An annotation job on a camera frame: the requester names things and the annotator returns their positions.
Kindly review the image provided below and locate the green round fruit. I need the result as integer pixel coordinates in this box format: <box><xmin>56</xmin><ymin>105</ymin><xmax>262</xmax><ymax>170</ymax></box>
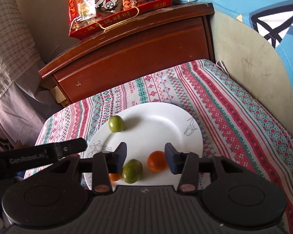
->
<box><xmin>122</xmin><ymin>159</ymin><xmax>143</xmax><ymax>184</ymax></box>
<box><xmin>109</xmin><ymin>116</ymin><xmax>125</xmax><ymax>133</ymax></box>

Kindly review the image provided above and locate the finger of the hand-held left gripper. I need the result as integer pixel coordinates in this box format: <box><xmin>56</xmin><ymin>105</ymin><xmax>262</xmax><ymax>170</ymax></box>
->
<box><xmin>46</xmin><ymin>138</ymin><xmax>88</xmax><ymax>162</ymax></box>

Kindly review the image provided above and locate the red snack gift bag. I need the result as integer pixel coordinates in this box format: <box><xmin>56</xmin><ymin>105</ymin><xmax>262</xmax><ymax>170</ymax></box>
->
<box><xmin>68</xmin><ymin>0</ymin><xmax>172</xmax><ymax>40</ymax></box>

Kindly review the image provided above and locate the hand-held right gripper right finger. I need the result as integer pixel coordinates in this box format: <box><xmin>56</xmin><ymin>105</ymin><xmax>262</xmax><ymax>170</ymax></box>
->
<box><xmin>164</xmin><ymin>143</ymin><xmax>245</xmax><ymax>193</ymax></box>

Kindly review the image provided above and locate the checked beige curtain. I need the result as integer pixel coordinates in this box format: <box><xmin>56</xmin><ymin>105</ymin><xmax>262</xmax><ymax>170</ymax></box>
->
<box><xmin>0</xmin><ymin>0</ymin><xmax>61</xmax><ymax>147</ymax></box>

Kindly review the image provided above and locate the red green patterned tablecloth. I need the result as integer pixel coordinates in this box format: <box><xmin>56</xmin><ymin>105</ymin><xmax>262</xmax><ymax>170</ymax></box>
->
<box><xmin>23</xmin><ymin>58</ymin><xmax>293</xmax><ymax>234</ymax></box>

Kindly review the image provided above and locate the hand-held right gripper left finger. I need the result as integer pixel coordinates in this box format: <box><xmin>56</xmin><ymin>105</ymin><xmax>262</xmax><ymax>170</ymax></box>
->
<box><xmin>48</xmin><ymin>143</ymin><xmax>128</xmax><ymax>195</ymax></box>

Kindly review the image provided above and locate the pale green cushion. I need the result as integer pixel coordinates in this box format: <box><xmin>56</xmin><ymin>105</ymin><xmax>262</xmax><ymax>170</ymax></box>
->
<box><xmin>210</xmin><ymin>11</ymin><xmax>293</xmax><ymax>137</ymax></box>

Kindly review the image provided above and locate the cardboard box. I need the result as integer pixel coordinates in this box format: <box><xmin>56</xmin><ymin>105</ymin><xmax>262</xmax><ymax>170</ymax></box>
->
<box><xmin>50</xmin><ymin>86</ymin><xmax>72</xmax><ymax>108</ymax></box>

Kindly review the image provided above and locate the white ceramic plate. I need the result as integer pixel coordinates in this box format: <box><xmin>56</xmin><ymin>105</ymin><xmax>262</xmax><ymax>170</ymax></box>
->
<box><xmin>82</xmin><ymin>102</ymin><xmax>203</xmax><ymax>191</ymax></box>

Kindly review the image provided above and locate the brown wooden nightstand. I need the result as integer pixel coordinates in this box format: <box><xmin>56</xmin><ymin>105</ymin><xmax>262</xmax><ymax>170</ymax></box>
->
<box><xmin>38</xmin><ymin>3</ymin><xmax>215</xmax><ymax>107</ymax></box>

